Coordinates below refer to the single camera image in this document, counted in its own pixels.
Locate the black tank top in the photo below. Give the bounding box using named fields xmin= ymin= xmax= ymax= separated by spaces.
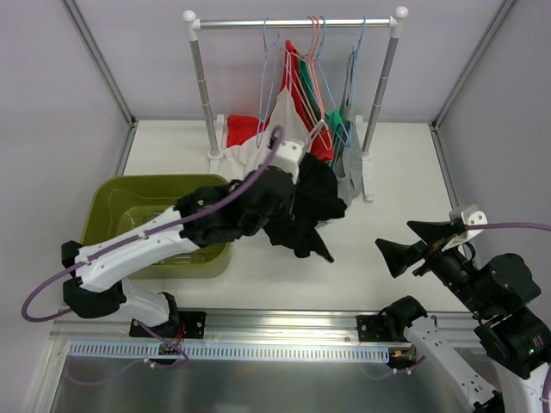
xmin=263 ymin=153 xmax=347 ymax=263

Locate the white tank top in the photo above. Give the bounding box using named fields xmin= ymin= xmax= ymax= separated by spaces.
xmin=221 ymin=89 xmax=312 ymax=176

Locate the pink wire hanger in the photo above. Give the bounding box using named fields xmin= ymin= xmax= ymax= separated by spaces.
xmin=280 ymin=40 xmax=333 ymax=162

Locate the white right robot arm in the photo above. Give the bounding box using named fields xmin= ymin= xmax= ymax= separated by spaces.
xmin=356 ymin=211 xmax=550 ymax=412

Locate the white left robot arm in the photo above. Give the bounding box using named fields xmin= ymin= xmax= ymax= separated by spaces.
xmin=62 ymin=166 xmax=298 ymax=338

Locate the red tank top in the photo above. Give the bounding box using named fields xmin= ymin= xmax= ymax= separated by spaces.
xmin=224 ymin=40 xmax=342 ymax=168

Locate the grey tank top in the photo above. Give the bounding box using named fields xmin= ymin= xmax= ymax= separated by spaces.
xmin=333 ymin=51 xmax=365 ymax=203

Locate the blue hanger with green top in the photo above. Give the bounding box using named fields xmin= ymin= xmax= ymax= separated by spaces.
xmin=316 ymin=16 xmax=352 ymax=147

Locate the pink hanger with red top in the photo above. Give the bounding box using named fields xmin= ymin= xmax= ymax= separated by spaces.
xmin=304 ymin=15 xmax=327 ymax=128

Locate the green tank top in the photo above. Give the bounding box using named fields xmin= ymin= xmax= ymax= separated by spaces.
xmin=296 ymin=58 xmax=352 ymax=167

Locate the blue hanger with grey top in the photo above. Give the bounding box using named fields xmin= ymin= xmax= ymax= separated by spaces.
xmin=341 ymin=16 xmax=367 ymax=147

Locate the white metal clothes rack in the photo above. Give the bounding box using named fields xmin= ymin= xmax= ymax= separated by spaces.
xmin=183 ymin=6 xmax=409 ymax=203

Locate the olive green plastic basket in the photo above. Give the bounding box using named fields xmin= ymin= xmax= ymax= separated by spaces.
xmin=80 ymin=174 xmax=231 ymax=280

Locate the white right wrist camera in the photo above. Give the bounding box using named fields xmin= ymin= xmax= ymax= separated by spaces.
xmin=443 ymin=205 xmax=488 ymax=250

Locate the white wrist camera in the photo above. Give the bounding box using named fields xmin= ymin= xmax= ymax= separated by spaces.
xmin=272 ymin=139 xmax=305 ymax=184
xmin=443 ymin=205 xmax=488 ymax=250

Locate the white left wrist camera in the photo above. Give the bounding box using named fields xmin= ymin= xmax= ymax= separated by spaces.
xmin=272 ymin=139 xmax=305 ymax=184

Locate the aluminium mounting rail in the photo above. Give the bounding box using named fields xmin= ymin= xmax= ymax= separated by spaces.
xmin=49 ymin=305 xmax=479 ymax=345

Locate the white slotted cable duct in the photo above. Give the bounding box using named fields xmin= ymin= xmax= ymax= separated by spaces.
xmin=68 ymin=341 xmax=390 ymax=364

